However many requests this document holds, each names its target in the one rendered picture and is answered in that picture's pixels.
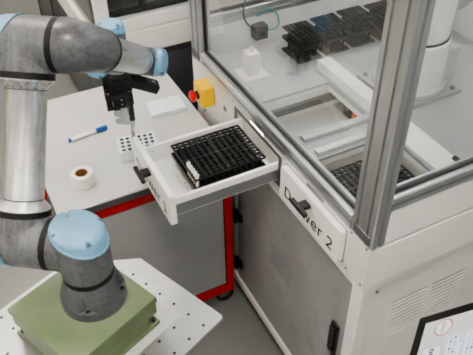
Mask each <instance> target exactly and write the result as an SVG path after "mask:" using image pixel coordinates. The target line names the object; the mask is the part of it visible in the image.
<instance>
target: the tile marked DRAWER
mask: <svg viewBox="0 0 473 355"><path fill-rule="evenodd" d="M442 346H443V343H442V344H437V345H434V346H431V347H426V348H423V349H422V353H421V355H441V350H442Z"/></svg>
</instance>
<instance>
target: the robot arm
mask: <svg viewBox="0 0 473 355"><path fill-rule="evenodd" d="M167 70H168V53H167V51H166V50H165V49H160V48H157V47H154V48H153V47H147V46H142V45H140V44H136V43H134V42H129V41H127V39H126V31H125V27H124V23H123V22H122V21H121V20H120V19H118V18H105V19H103V20H100V21H99V22H98V24H97V25H95V24H92V23H88V22H86V21H83V20H80V19H76V18H71V17H65V16H61V17H60V16H49V15H30V14H26V13H6V14H3V15H0V81H1V82H2V84H3V85H4V87H5V104H4V181H3V199H2V200H1V201H0V264H4V265H7V266H10V267H23V268H33V269H38V270H49V271H55V272H59V273H61V276H62V279H63V281H62V287H61V294H60V297H61V304H62V307H63V310H64V311H65V313H66V314H67V315H68V316H70V317H71V318H72V319H74V320H77V321H80V322H86V323H91V322H96V321H100V320H104V319H106V318H109V317H110V316H112V315H113V314H115V313H116V312H117V311H118V310H119V309H120V308H121V307H122V305H123V304H124V303H125V300H126V298H127V285H126V282H125V279H124V277H123V276H122V274H121V273H120V271H119V270H118V269H117V268H116V267H115V266H114V262H113V257H112V253H111V247H110V240H109V235H108V232H107V230H106V227H105V225H104V223H103V221H102V220H101V219H100V218H99V217H98V216H97V215H96V214H95V213H92V212H91V211H87V210H83V209H71V210H68V212H67V213H66V212H65V211H64V212H61V213H59V214H58V215H57V216H55V217H51V205H50V204H49V203H48V202H47V201H46V200H45V198H44V195H45V170H46V123H47V99H48V89H49V88H50V86H51V85H53V84H54V83H55V82H56V73H58V74H80V73H86V74H88V75H89V76H90V77H92V78H95V79H102V83H103V91H104V96H105V100H106V104H107V109H108V111H114V116H116V117H118V118H116V120H115V122H116V123H117V124H118V125H130V127H131V130H133V129H134V126H135V116H134V107H133V104H134V99H133V95H132V88H135V89H140V90H142V91H145V92H150V93H154V94H157V93H158V91H159V89H160V86H159V84H158V81H157V80H154V79H151V78H148V77H144V76H141V75H148V76H153V77H155V76H164V75H165V74H166V72H167Z"/></svg>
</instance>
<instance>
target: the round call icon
mask: <svg viewBox="0 0 473 355"><path fill-rule="evenodd" d="M454 319H455V316H452V317H449V318H444V319H442V320H438V321H437V322H436V325H435V328H434V333H433V336H432V338H435V337H440V336H443V335H448V334H451V331H452V327H453V322H454Z"/></svg>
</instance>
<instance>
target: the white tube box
mask: <svg viewBox="0 0 473 355"><path fill-rule="evenodd" d="M135 137H138V138H139V140H140V142H141V143H142V144H143V146H144V147H146V146H149V145H152V144H155V143H158V142H157V139H156V136H155V133H154V131H153V132H145V133H141V134H137V135H135ZM116 139H117V143H118V149H119V153H120V158H121V161H122V162H126V161H133V160H134V152H133V147H132V136H131V135H130V136H126V137H119V138H116Z"/></svg>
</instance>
